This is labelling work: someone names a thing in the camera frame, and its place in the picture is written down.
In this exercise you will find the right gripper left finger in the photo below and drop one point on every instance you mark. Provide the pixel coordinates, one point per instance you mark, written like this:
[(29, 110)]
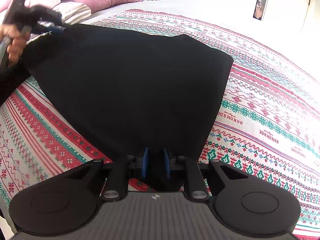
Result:
[(119, 174)]

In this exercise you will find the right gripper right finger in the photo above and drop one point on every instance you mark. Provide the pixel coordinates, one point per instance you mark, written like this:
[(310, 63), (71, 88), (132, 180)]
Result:
[(185, 172)]

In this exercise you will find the black pants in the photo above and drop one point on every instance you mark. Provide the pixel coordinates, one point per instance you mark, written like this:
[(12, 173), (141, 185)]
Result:
[(130, 93)]

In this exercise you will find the black sleeved left forearm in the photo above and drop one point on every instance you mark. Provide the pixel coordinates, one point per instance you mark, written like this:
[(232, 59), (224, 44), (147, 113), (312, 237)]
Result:
[(12, 78)]

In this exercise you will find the person's left hand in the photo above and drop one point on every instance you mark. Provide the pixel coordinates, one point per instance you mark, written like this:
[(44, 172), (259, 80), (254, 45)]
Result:
[(18, 44)]

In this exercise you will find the striped grey white pillow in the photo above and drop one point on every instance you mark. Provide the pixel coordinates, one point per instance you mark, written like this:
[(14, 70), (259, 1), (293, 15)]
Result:
[(73, 12)]

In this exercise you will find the patterned red green bedspread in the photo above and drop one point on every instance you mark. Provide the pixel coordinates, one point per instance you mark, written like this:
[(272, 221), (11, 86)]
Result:
[(267, 126)]

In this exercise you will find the white bed sheet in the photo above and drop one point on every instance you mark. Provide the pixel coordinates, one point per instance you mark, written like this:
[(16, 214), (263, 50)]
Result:
[(284, 34)]

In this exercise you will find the cream door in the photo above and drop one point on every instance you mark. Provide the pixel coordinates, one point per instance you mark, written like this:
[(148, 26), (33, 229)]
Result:
[(287, 5)]

